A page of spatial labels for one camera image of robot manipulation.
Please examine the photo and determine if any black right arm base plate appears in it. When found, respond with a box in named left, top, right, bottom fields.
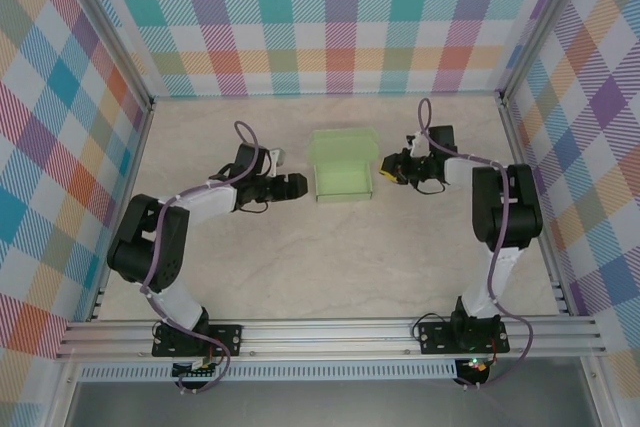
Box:
left=417, top=319, right=510, bottom=356

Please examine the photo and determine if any wide aluminium mounting rail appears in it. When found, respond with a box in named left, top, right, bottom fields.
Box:
left=54, top=315, right=606, bottom=361

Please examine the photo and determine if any aluminium frame leg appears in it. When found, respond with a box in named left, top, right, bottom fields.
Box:
left=579, top=356, right=614, bottom=427
left=47, top=359, right=84, bottom=427

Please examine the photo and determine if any light green paper box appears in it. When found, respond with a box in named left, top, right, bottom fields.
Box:
left=309, top=127, right=380, bottom=206

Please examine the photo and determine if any slotted grey cable duct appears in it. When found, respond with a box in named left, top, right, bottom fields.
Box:
left=79, top=359, right=459, bottom=382

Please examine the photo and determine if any aluminium frame post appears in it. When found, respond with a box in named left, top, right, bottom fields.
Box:
left=497, top=0, right=589, bottom=108
left=59, top=0, right=156, bottom=113

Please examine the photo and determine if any aluminium table side rail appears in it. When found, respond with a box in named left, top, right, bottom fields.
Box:
left=499, top=99, right=571, bottom=318
left=87, top=101, right=155, bottom=323

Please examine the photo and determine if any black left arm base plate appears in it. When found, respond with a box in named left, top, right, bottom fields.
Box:
left=152, top=324, right=245, bottom=359

